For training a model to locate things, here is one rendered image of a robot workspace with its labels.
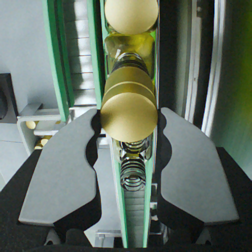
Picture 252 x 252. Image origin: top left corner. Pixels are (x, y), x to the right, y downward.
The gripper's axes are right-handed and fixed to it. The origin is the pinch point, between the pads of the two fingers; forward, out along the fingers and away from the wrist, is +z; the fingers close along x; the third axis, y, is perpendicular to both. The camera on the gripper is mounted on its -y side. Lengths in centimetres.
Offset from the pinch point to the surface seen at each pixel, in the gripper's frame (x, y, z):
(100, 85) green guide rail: -5.1, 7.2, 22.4
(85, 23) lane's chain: -8.5, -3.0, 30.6
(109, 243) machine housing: -12, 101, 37
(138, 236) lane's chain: 3, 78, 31
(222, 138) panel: 12.9, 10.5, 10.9
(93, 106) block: -8.3, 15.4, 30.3
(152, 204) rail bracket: 5.7, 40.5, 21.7
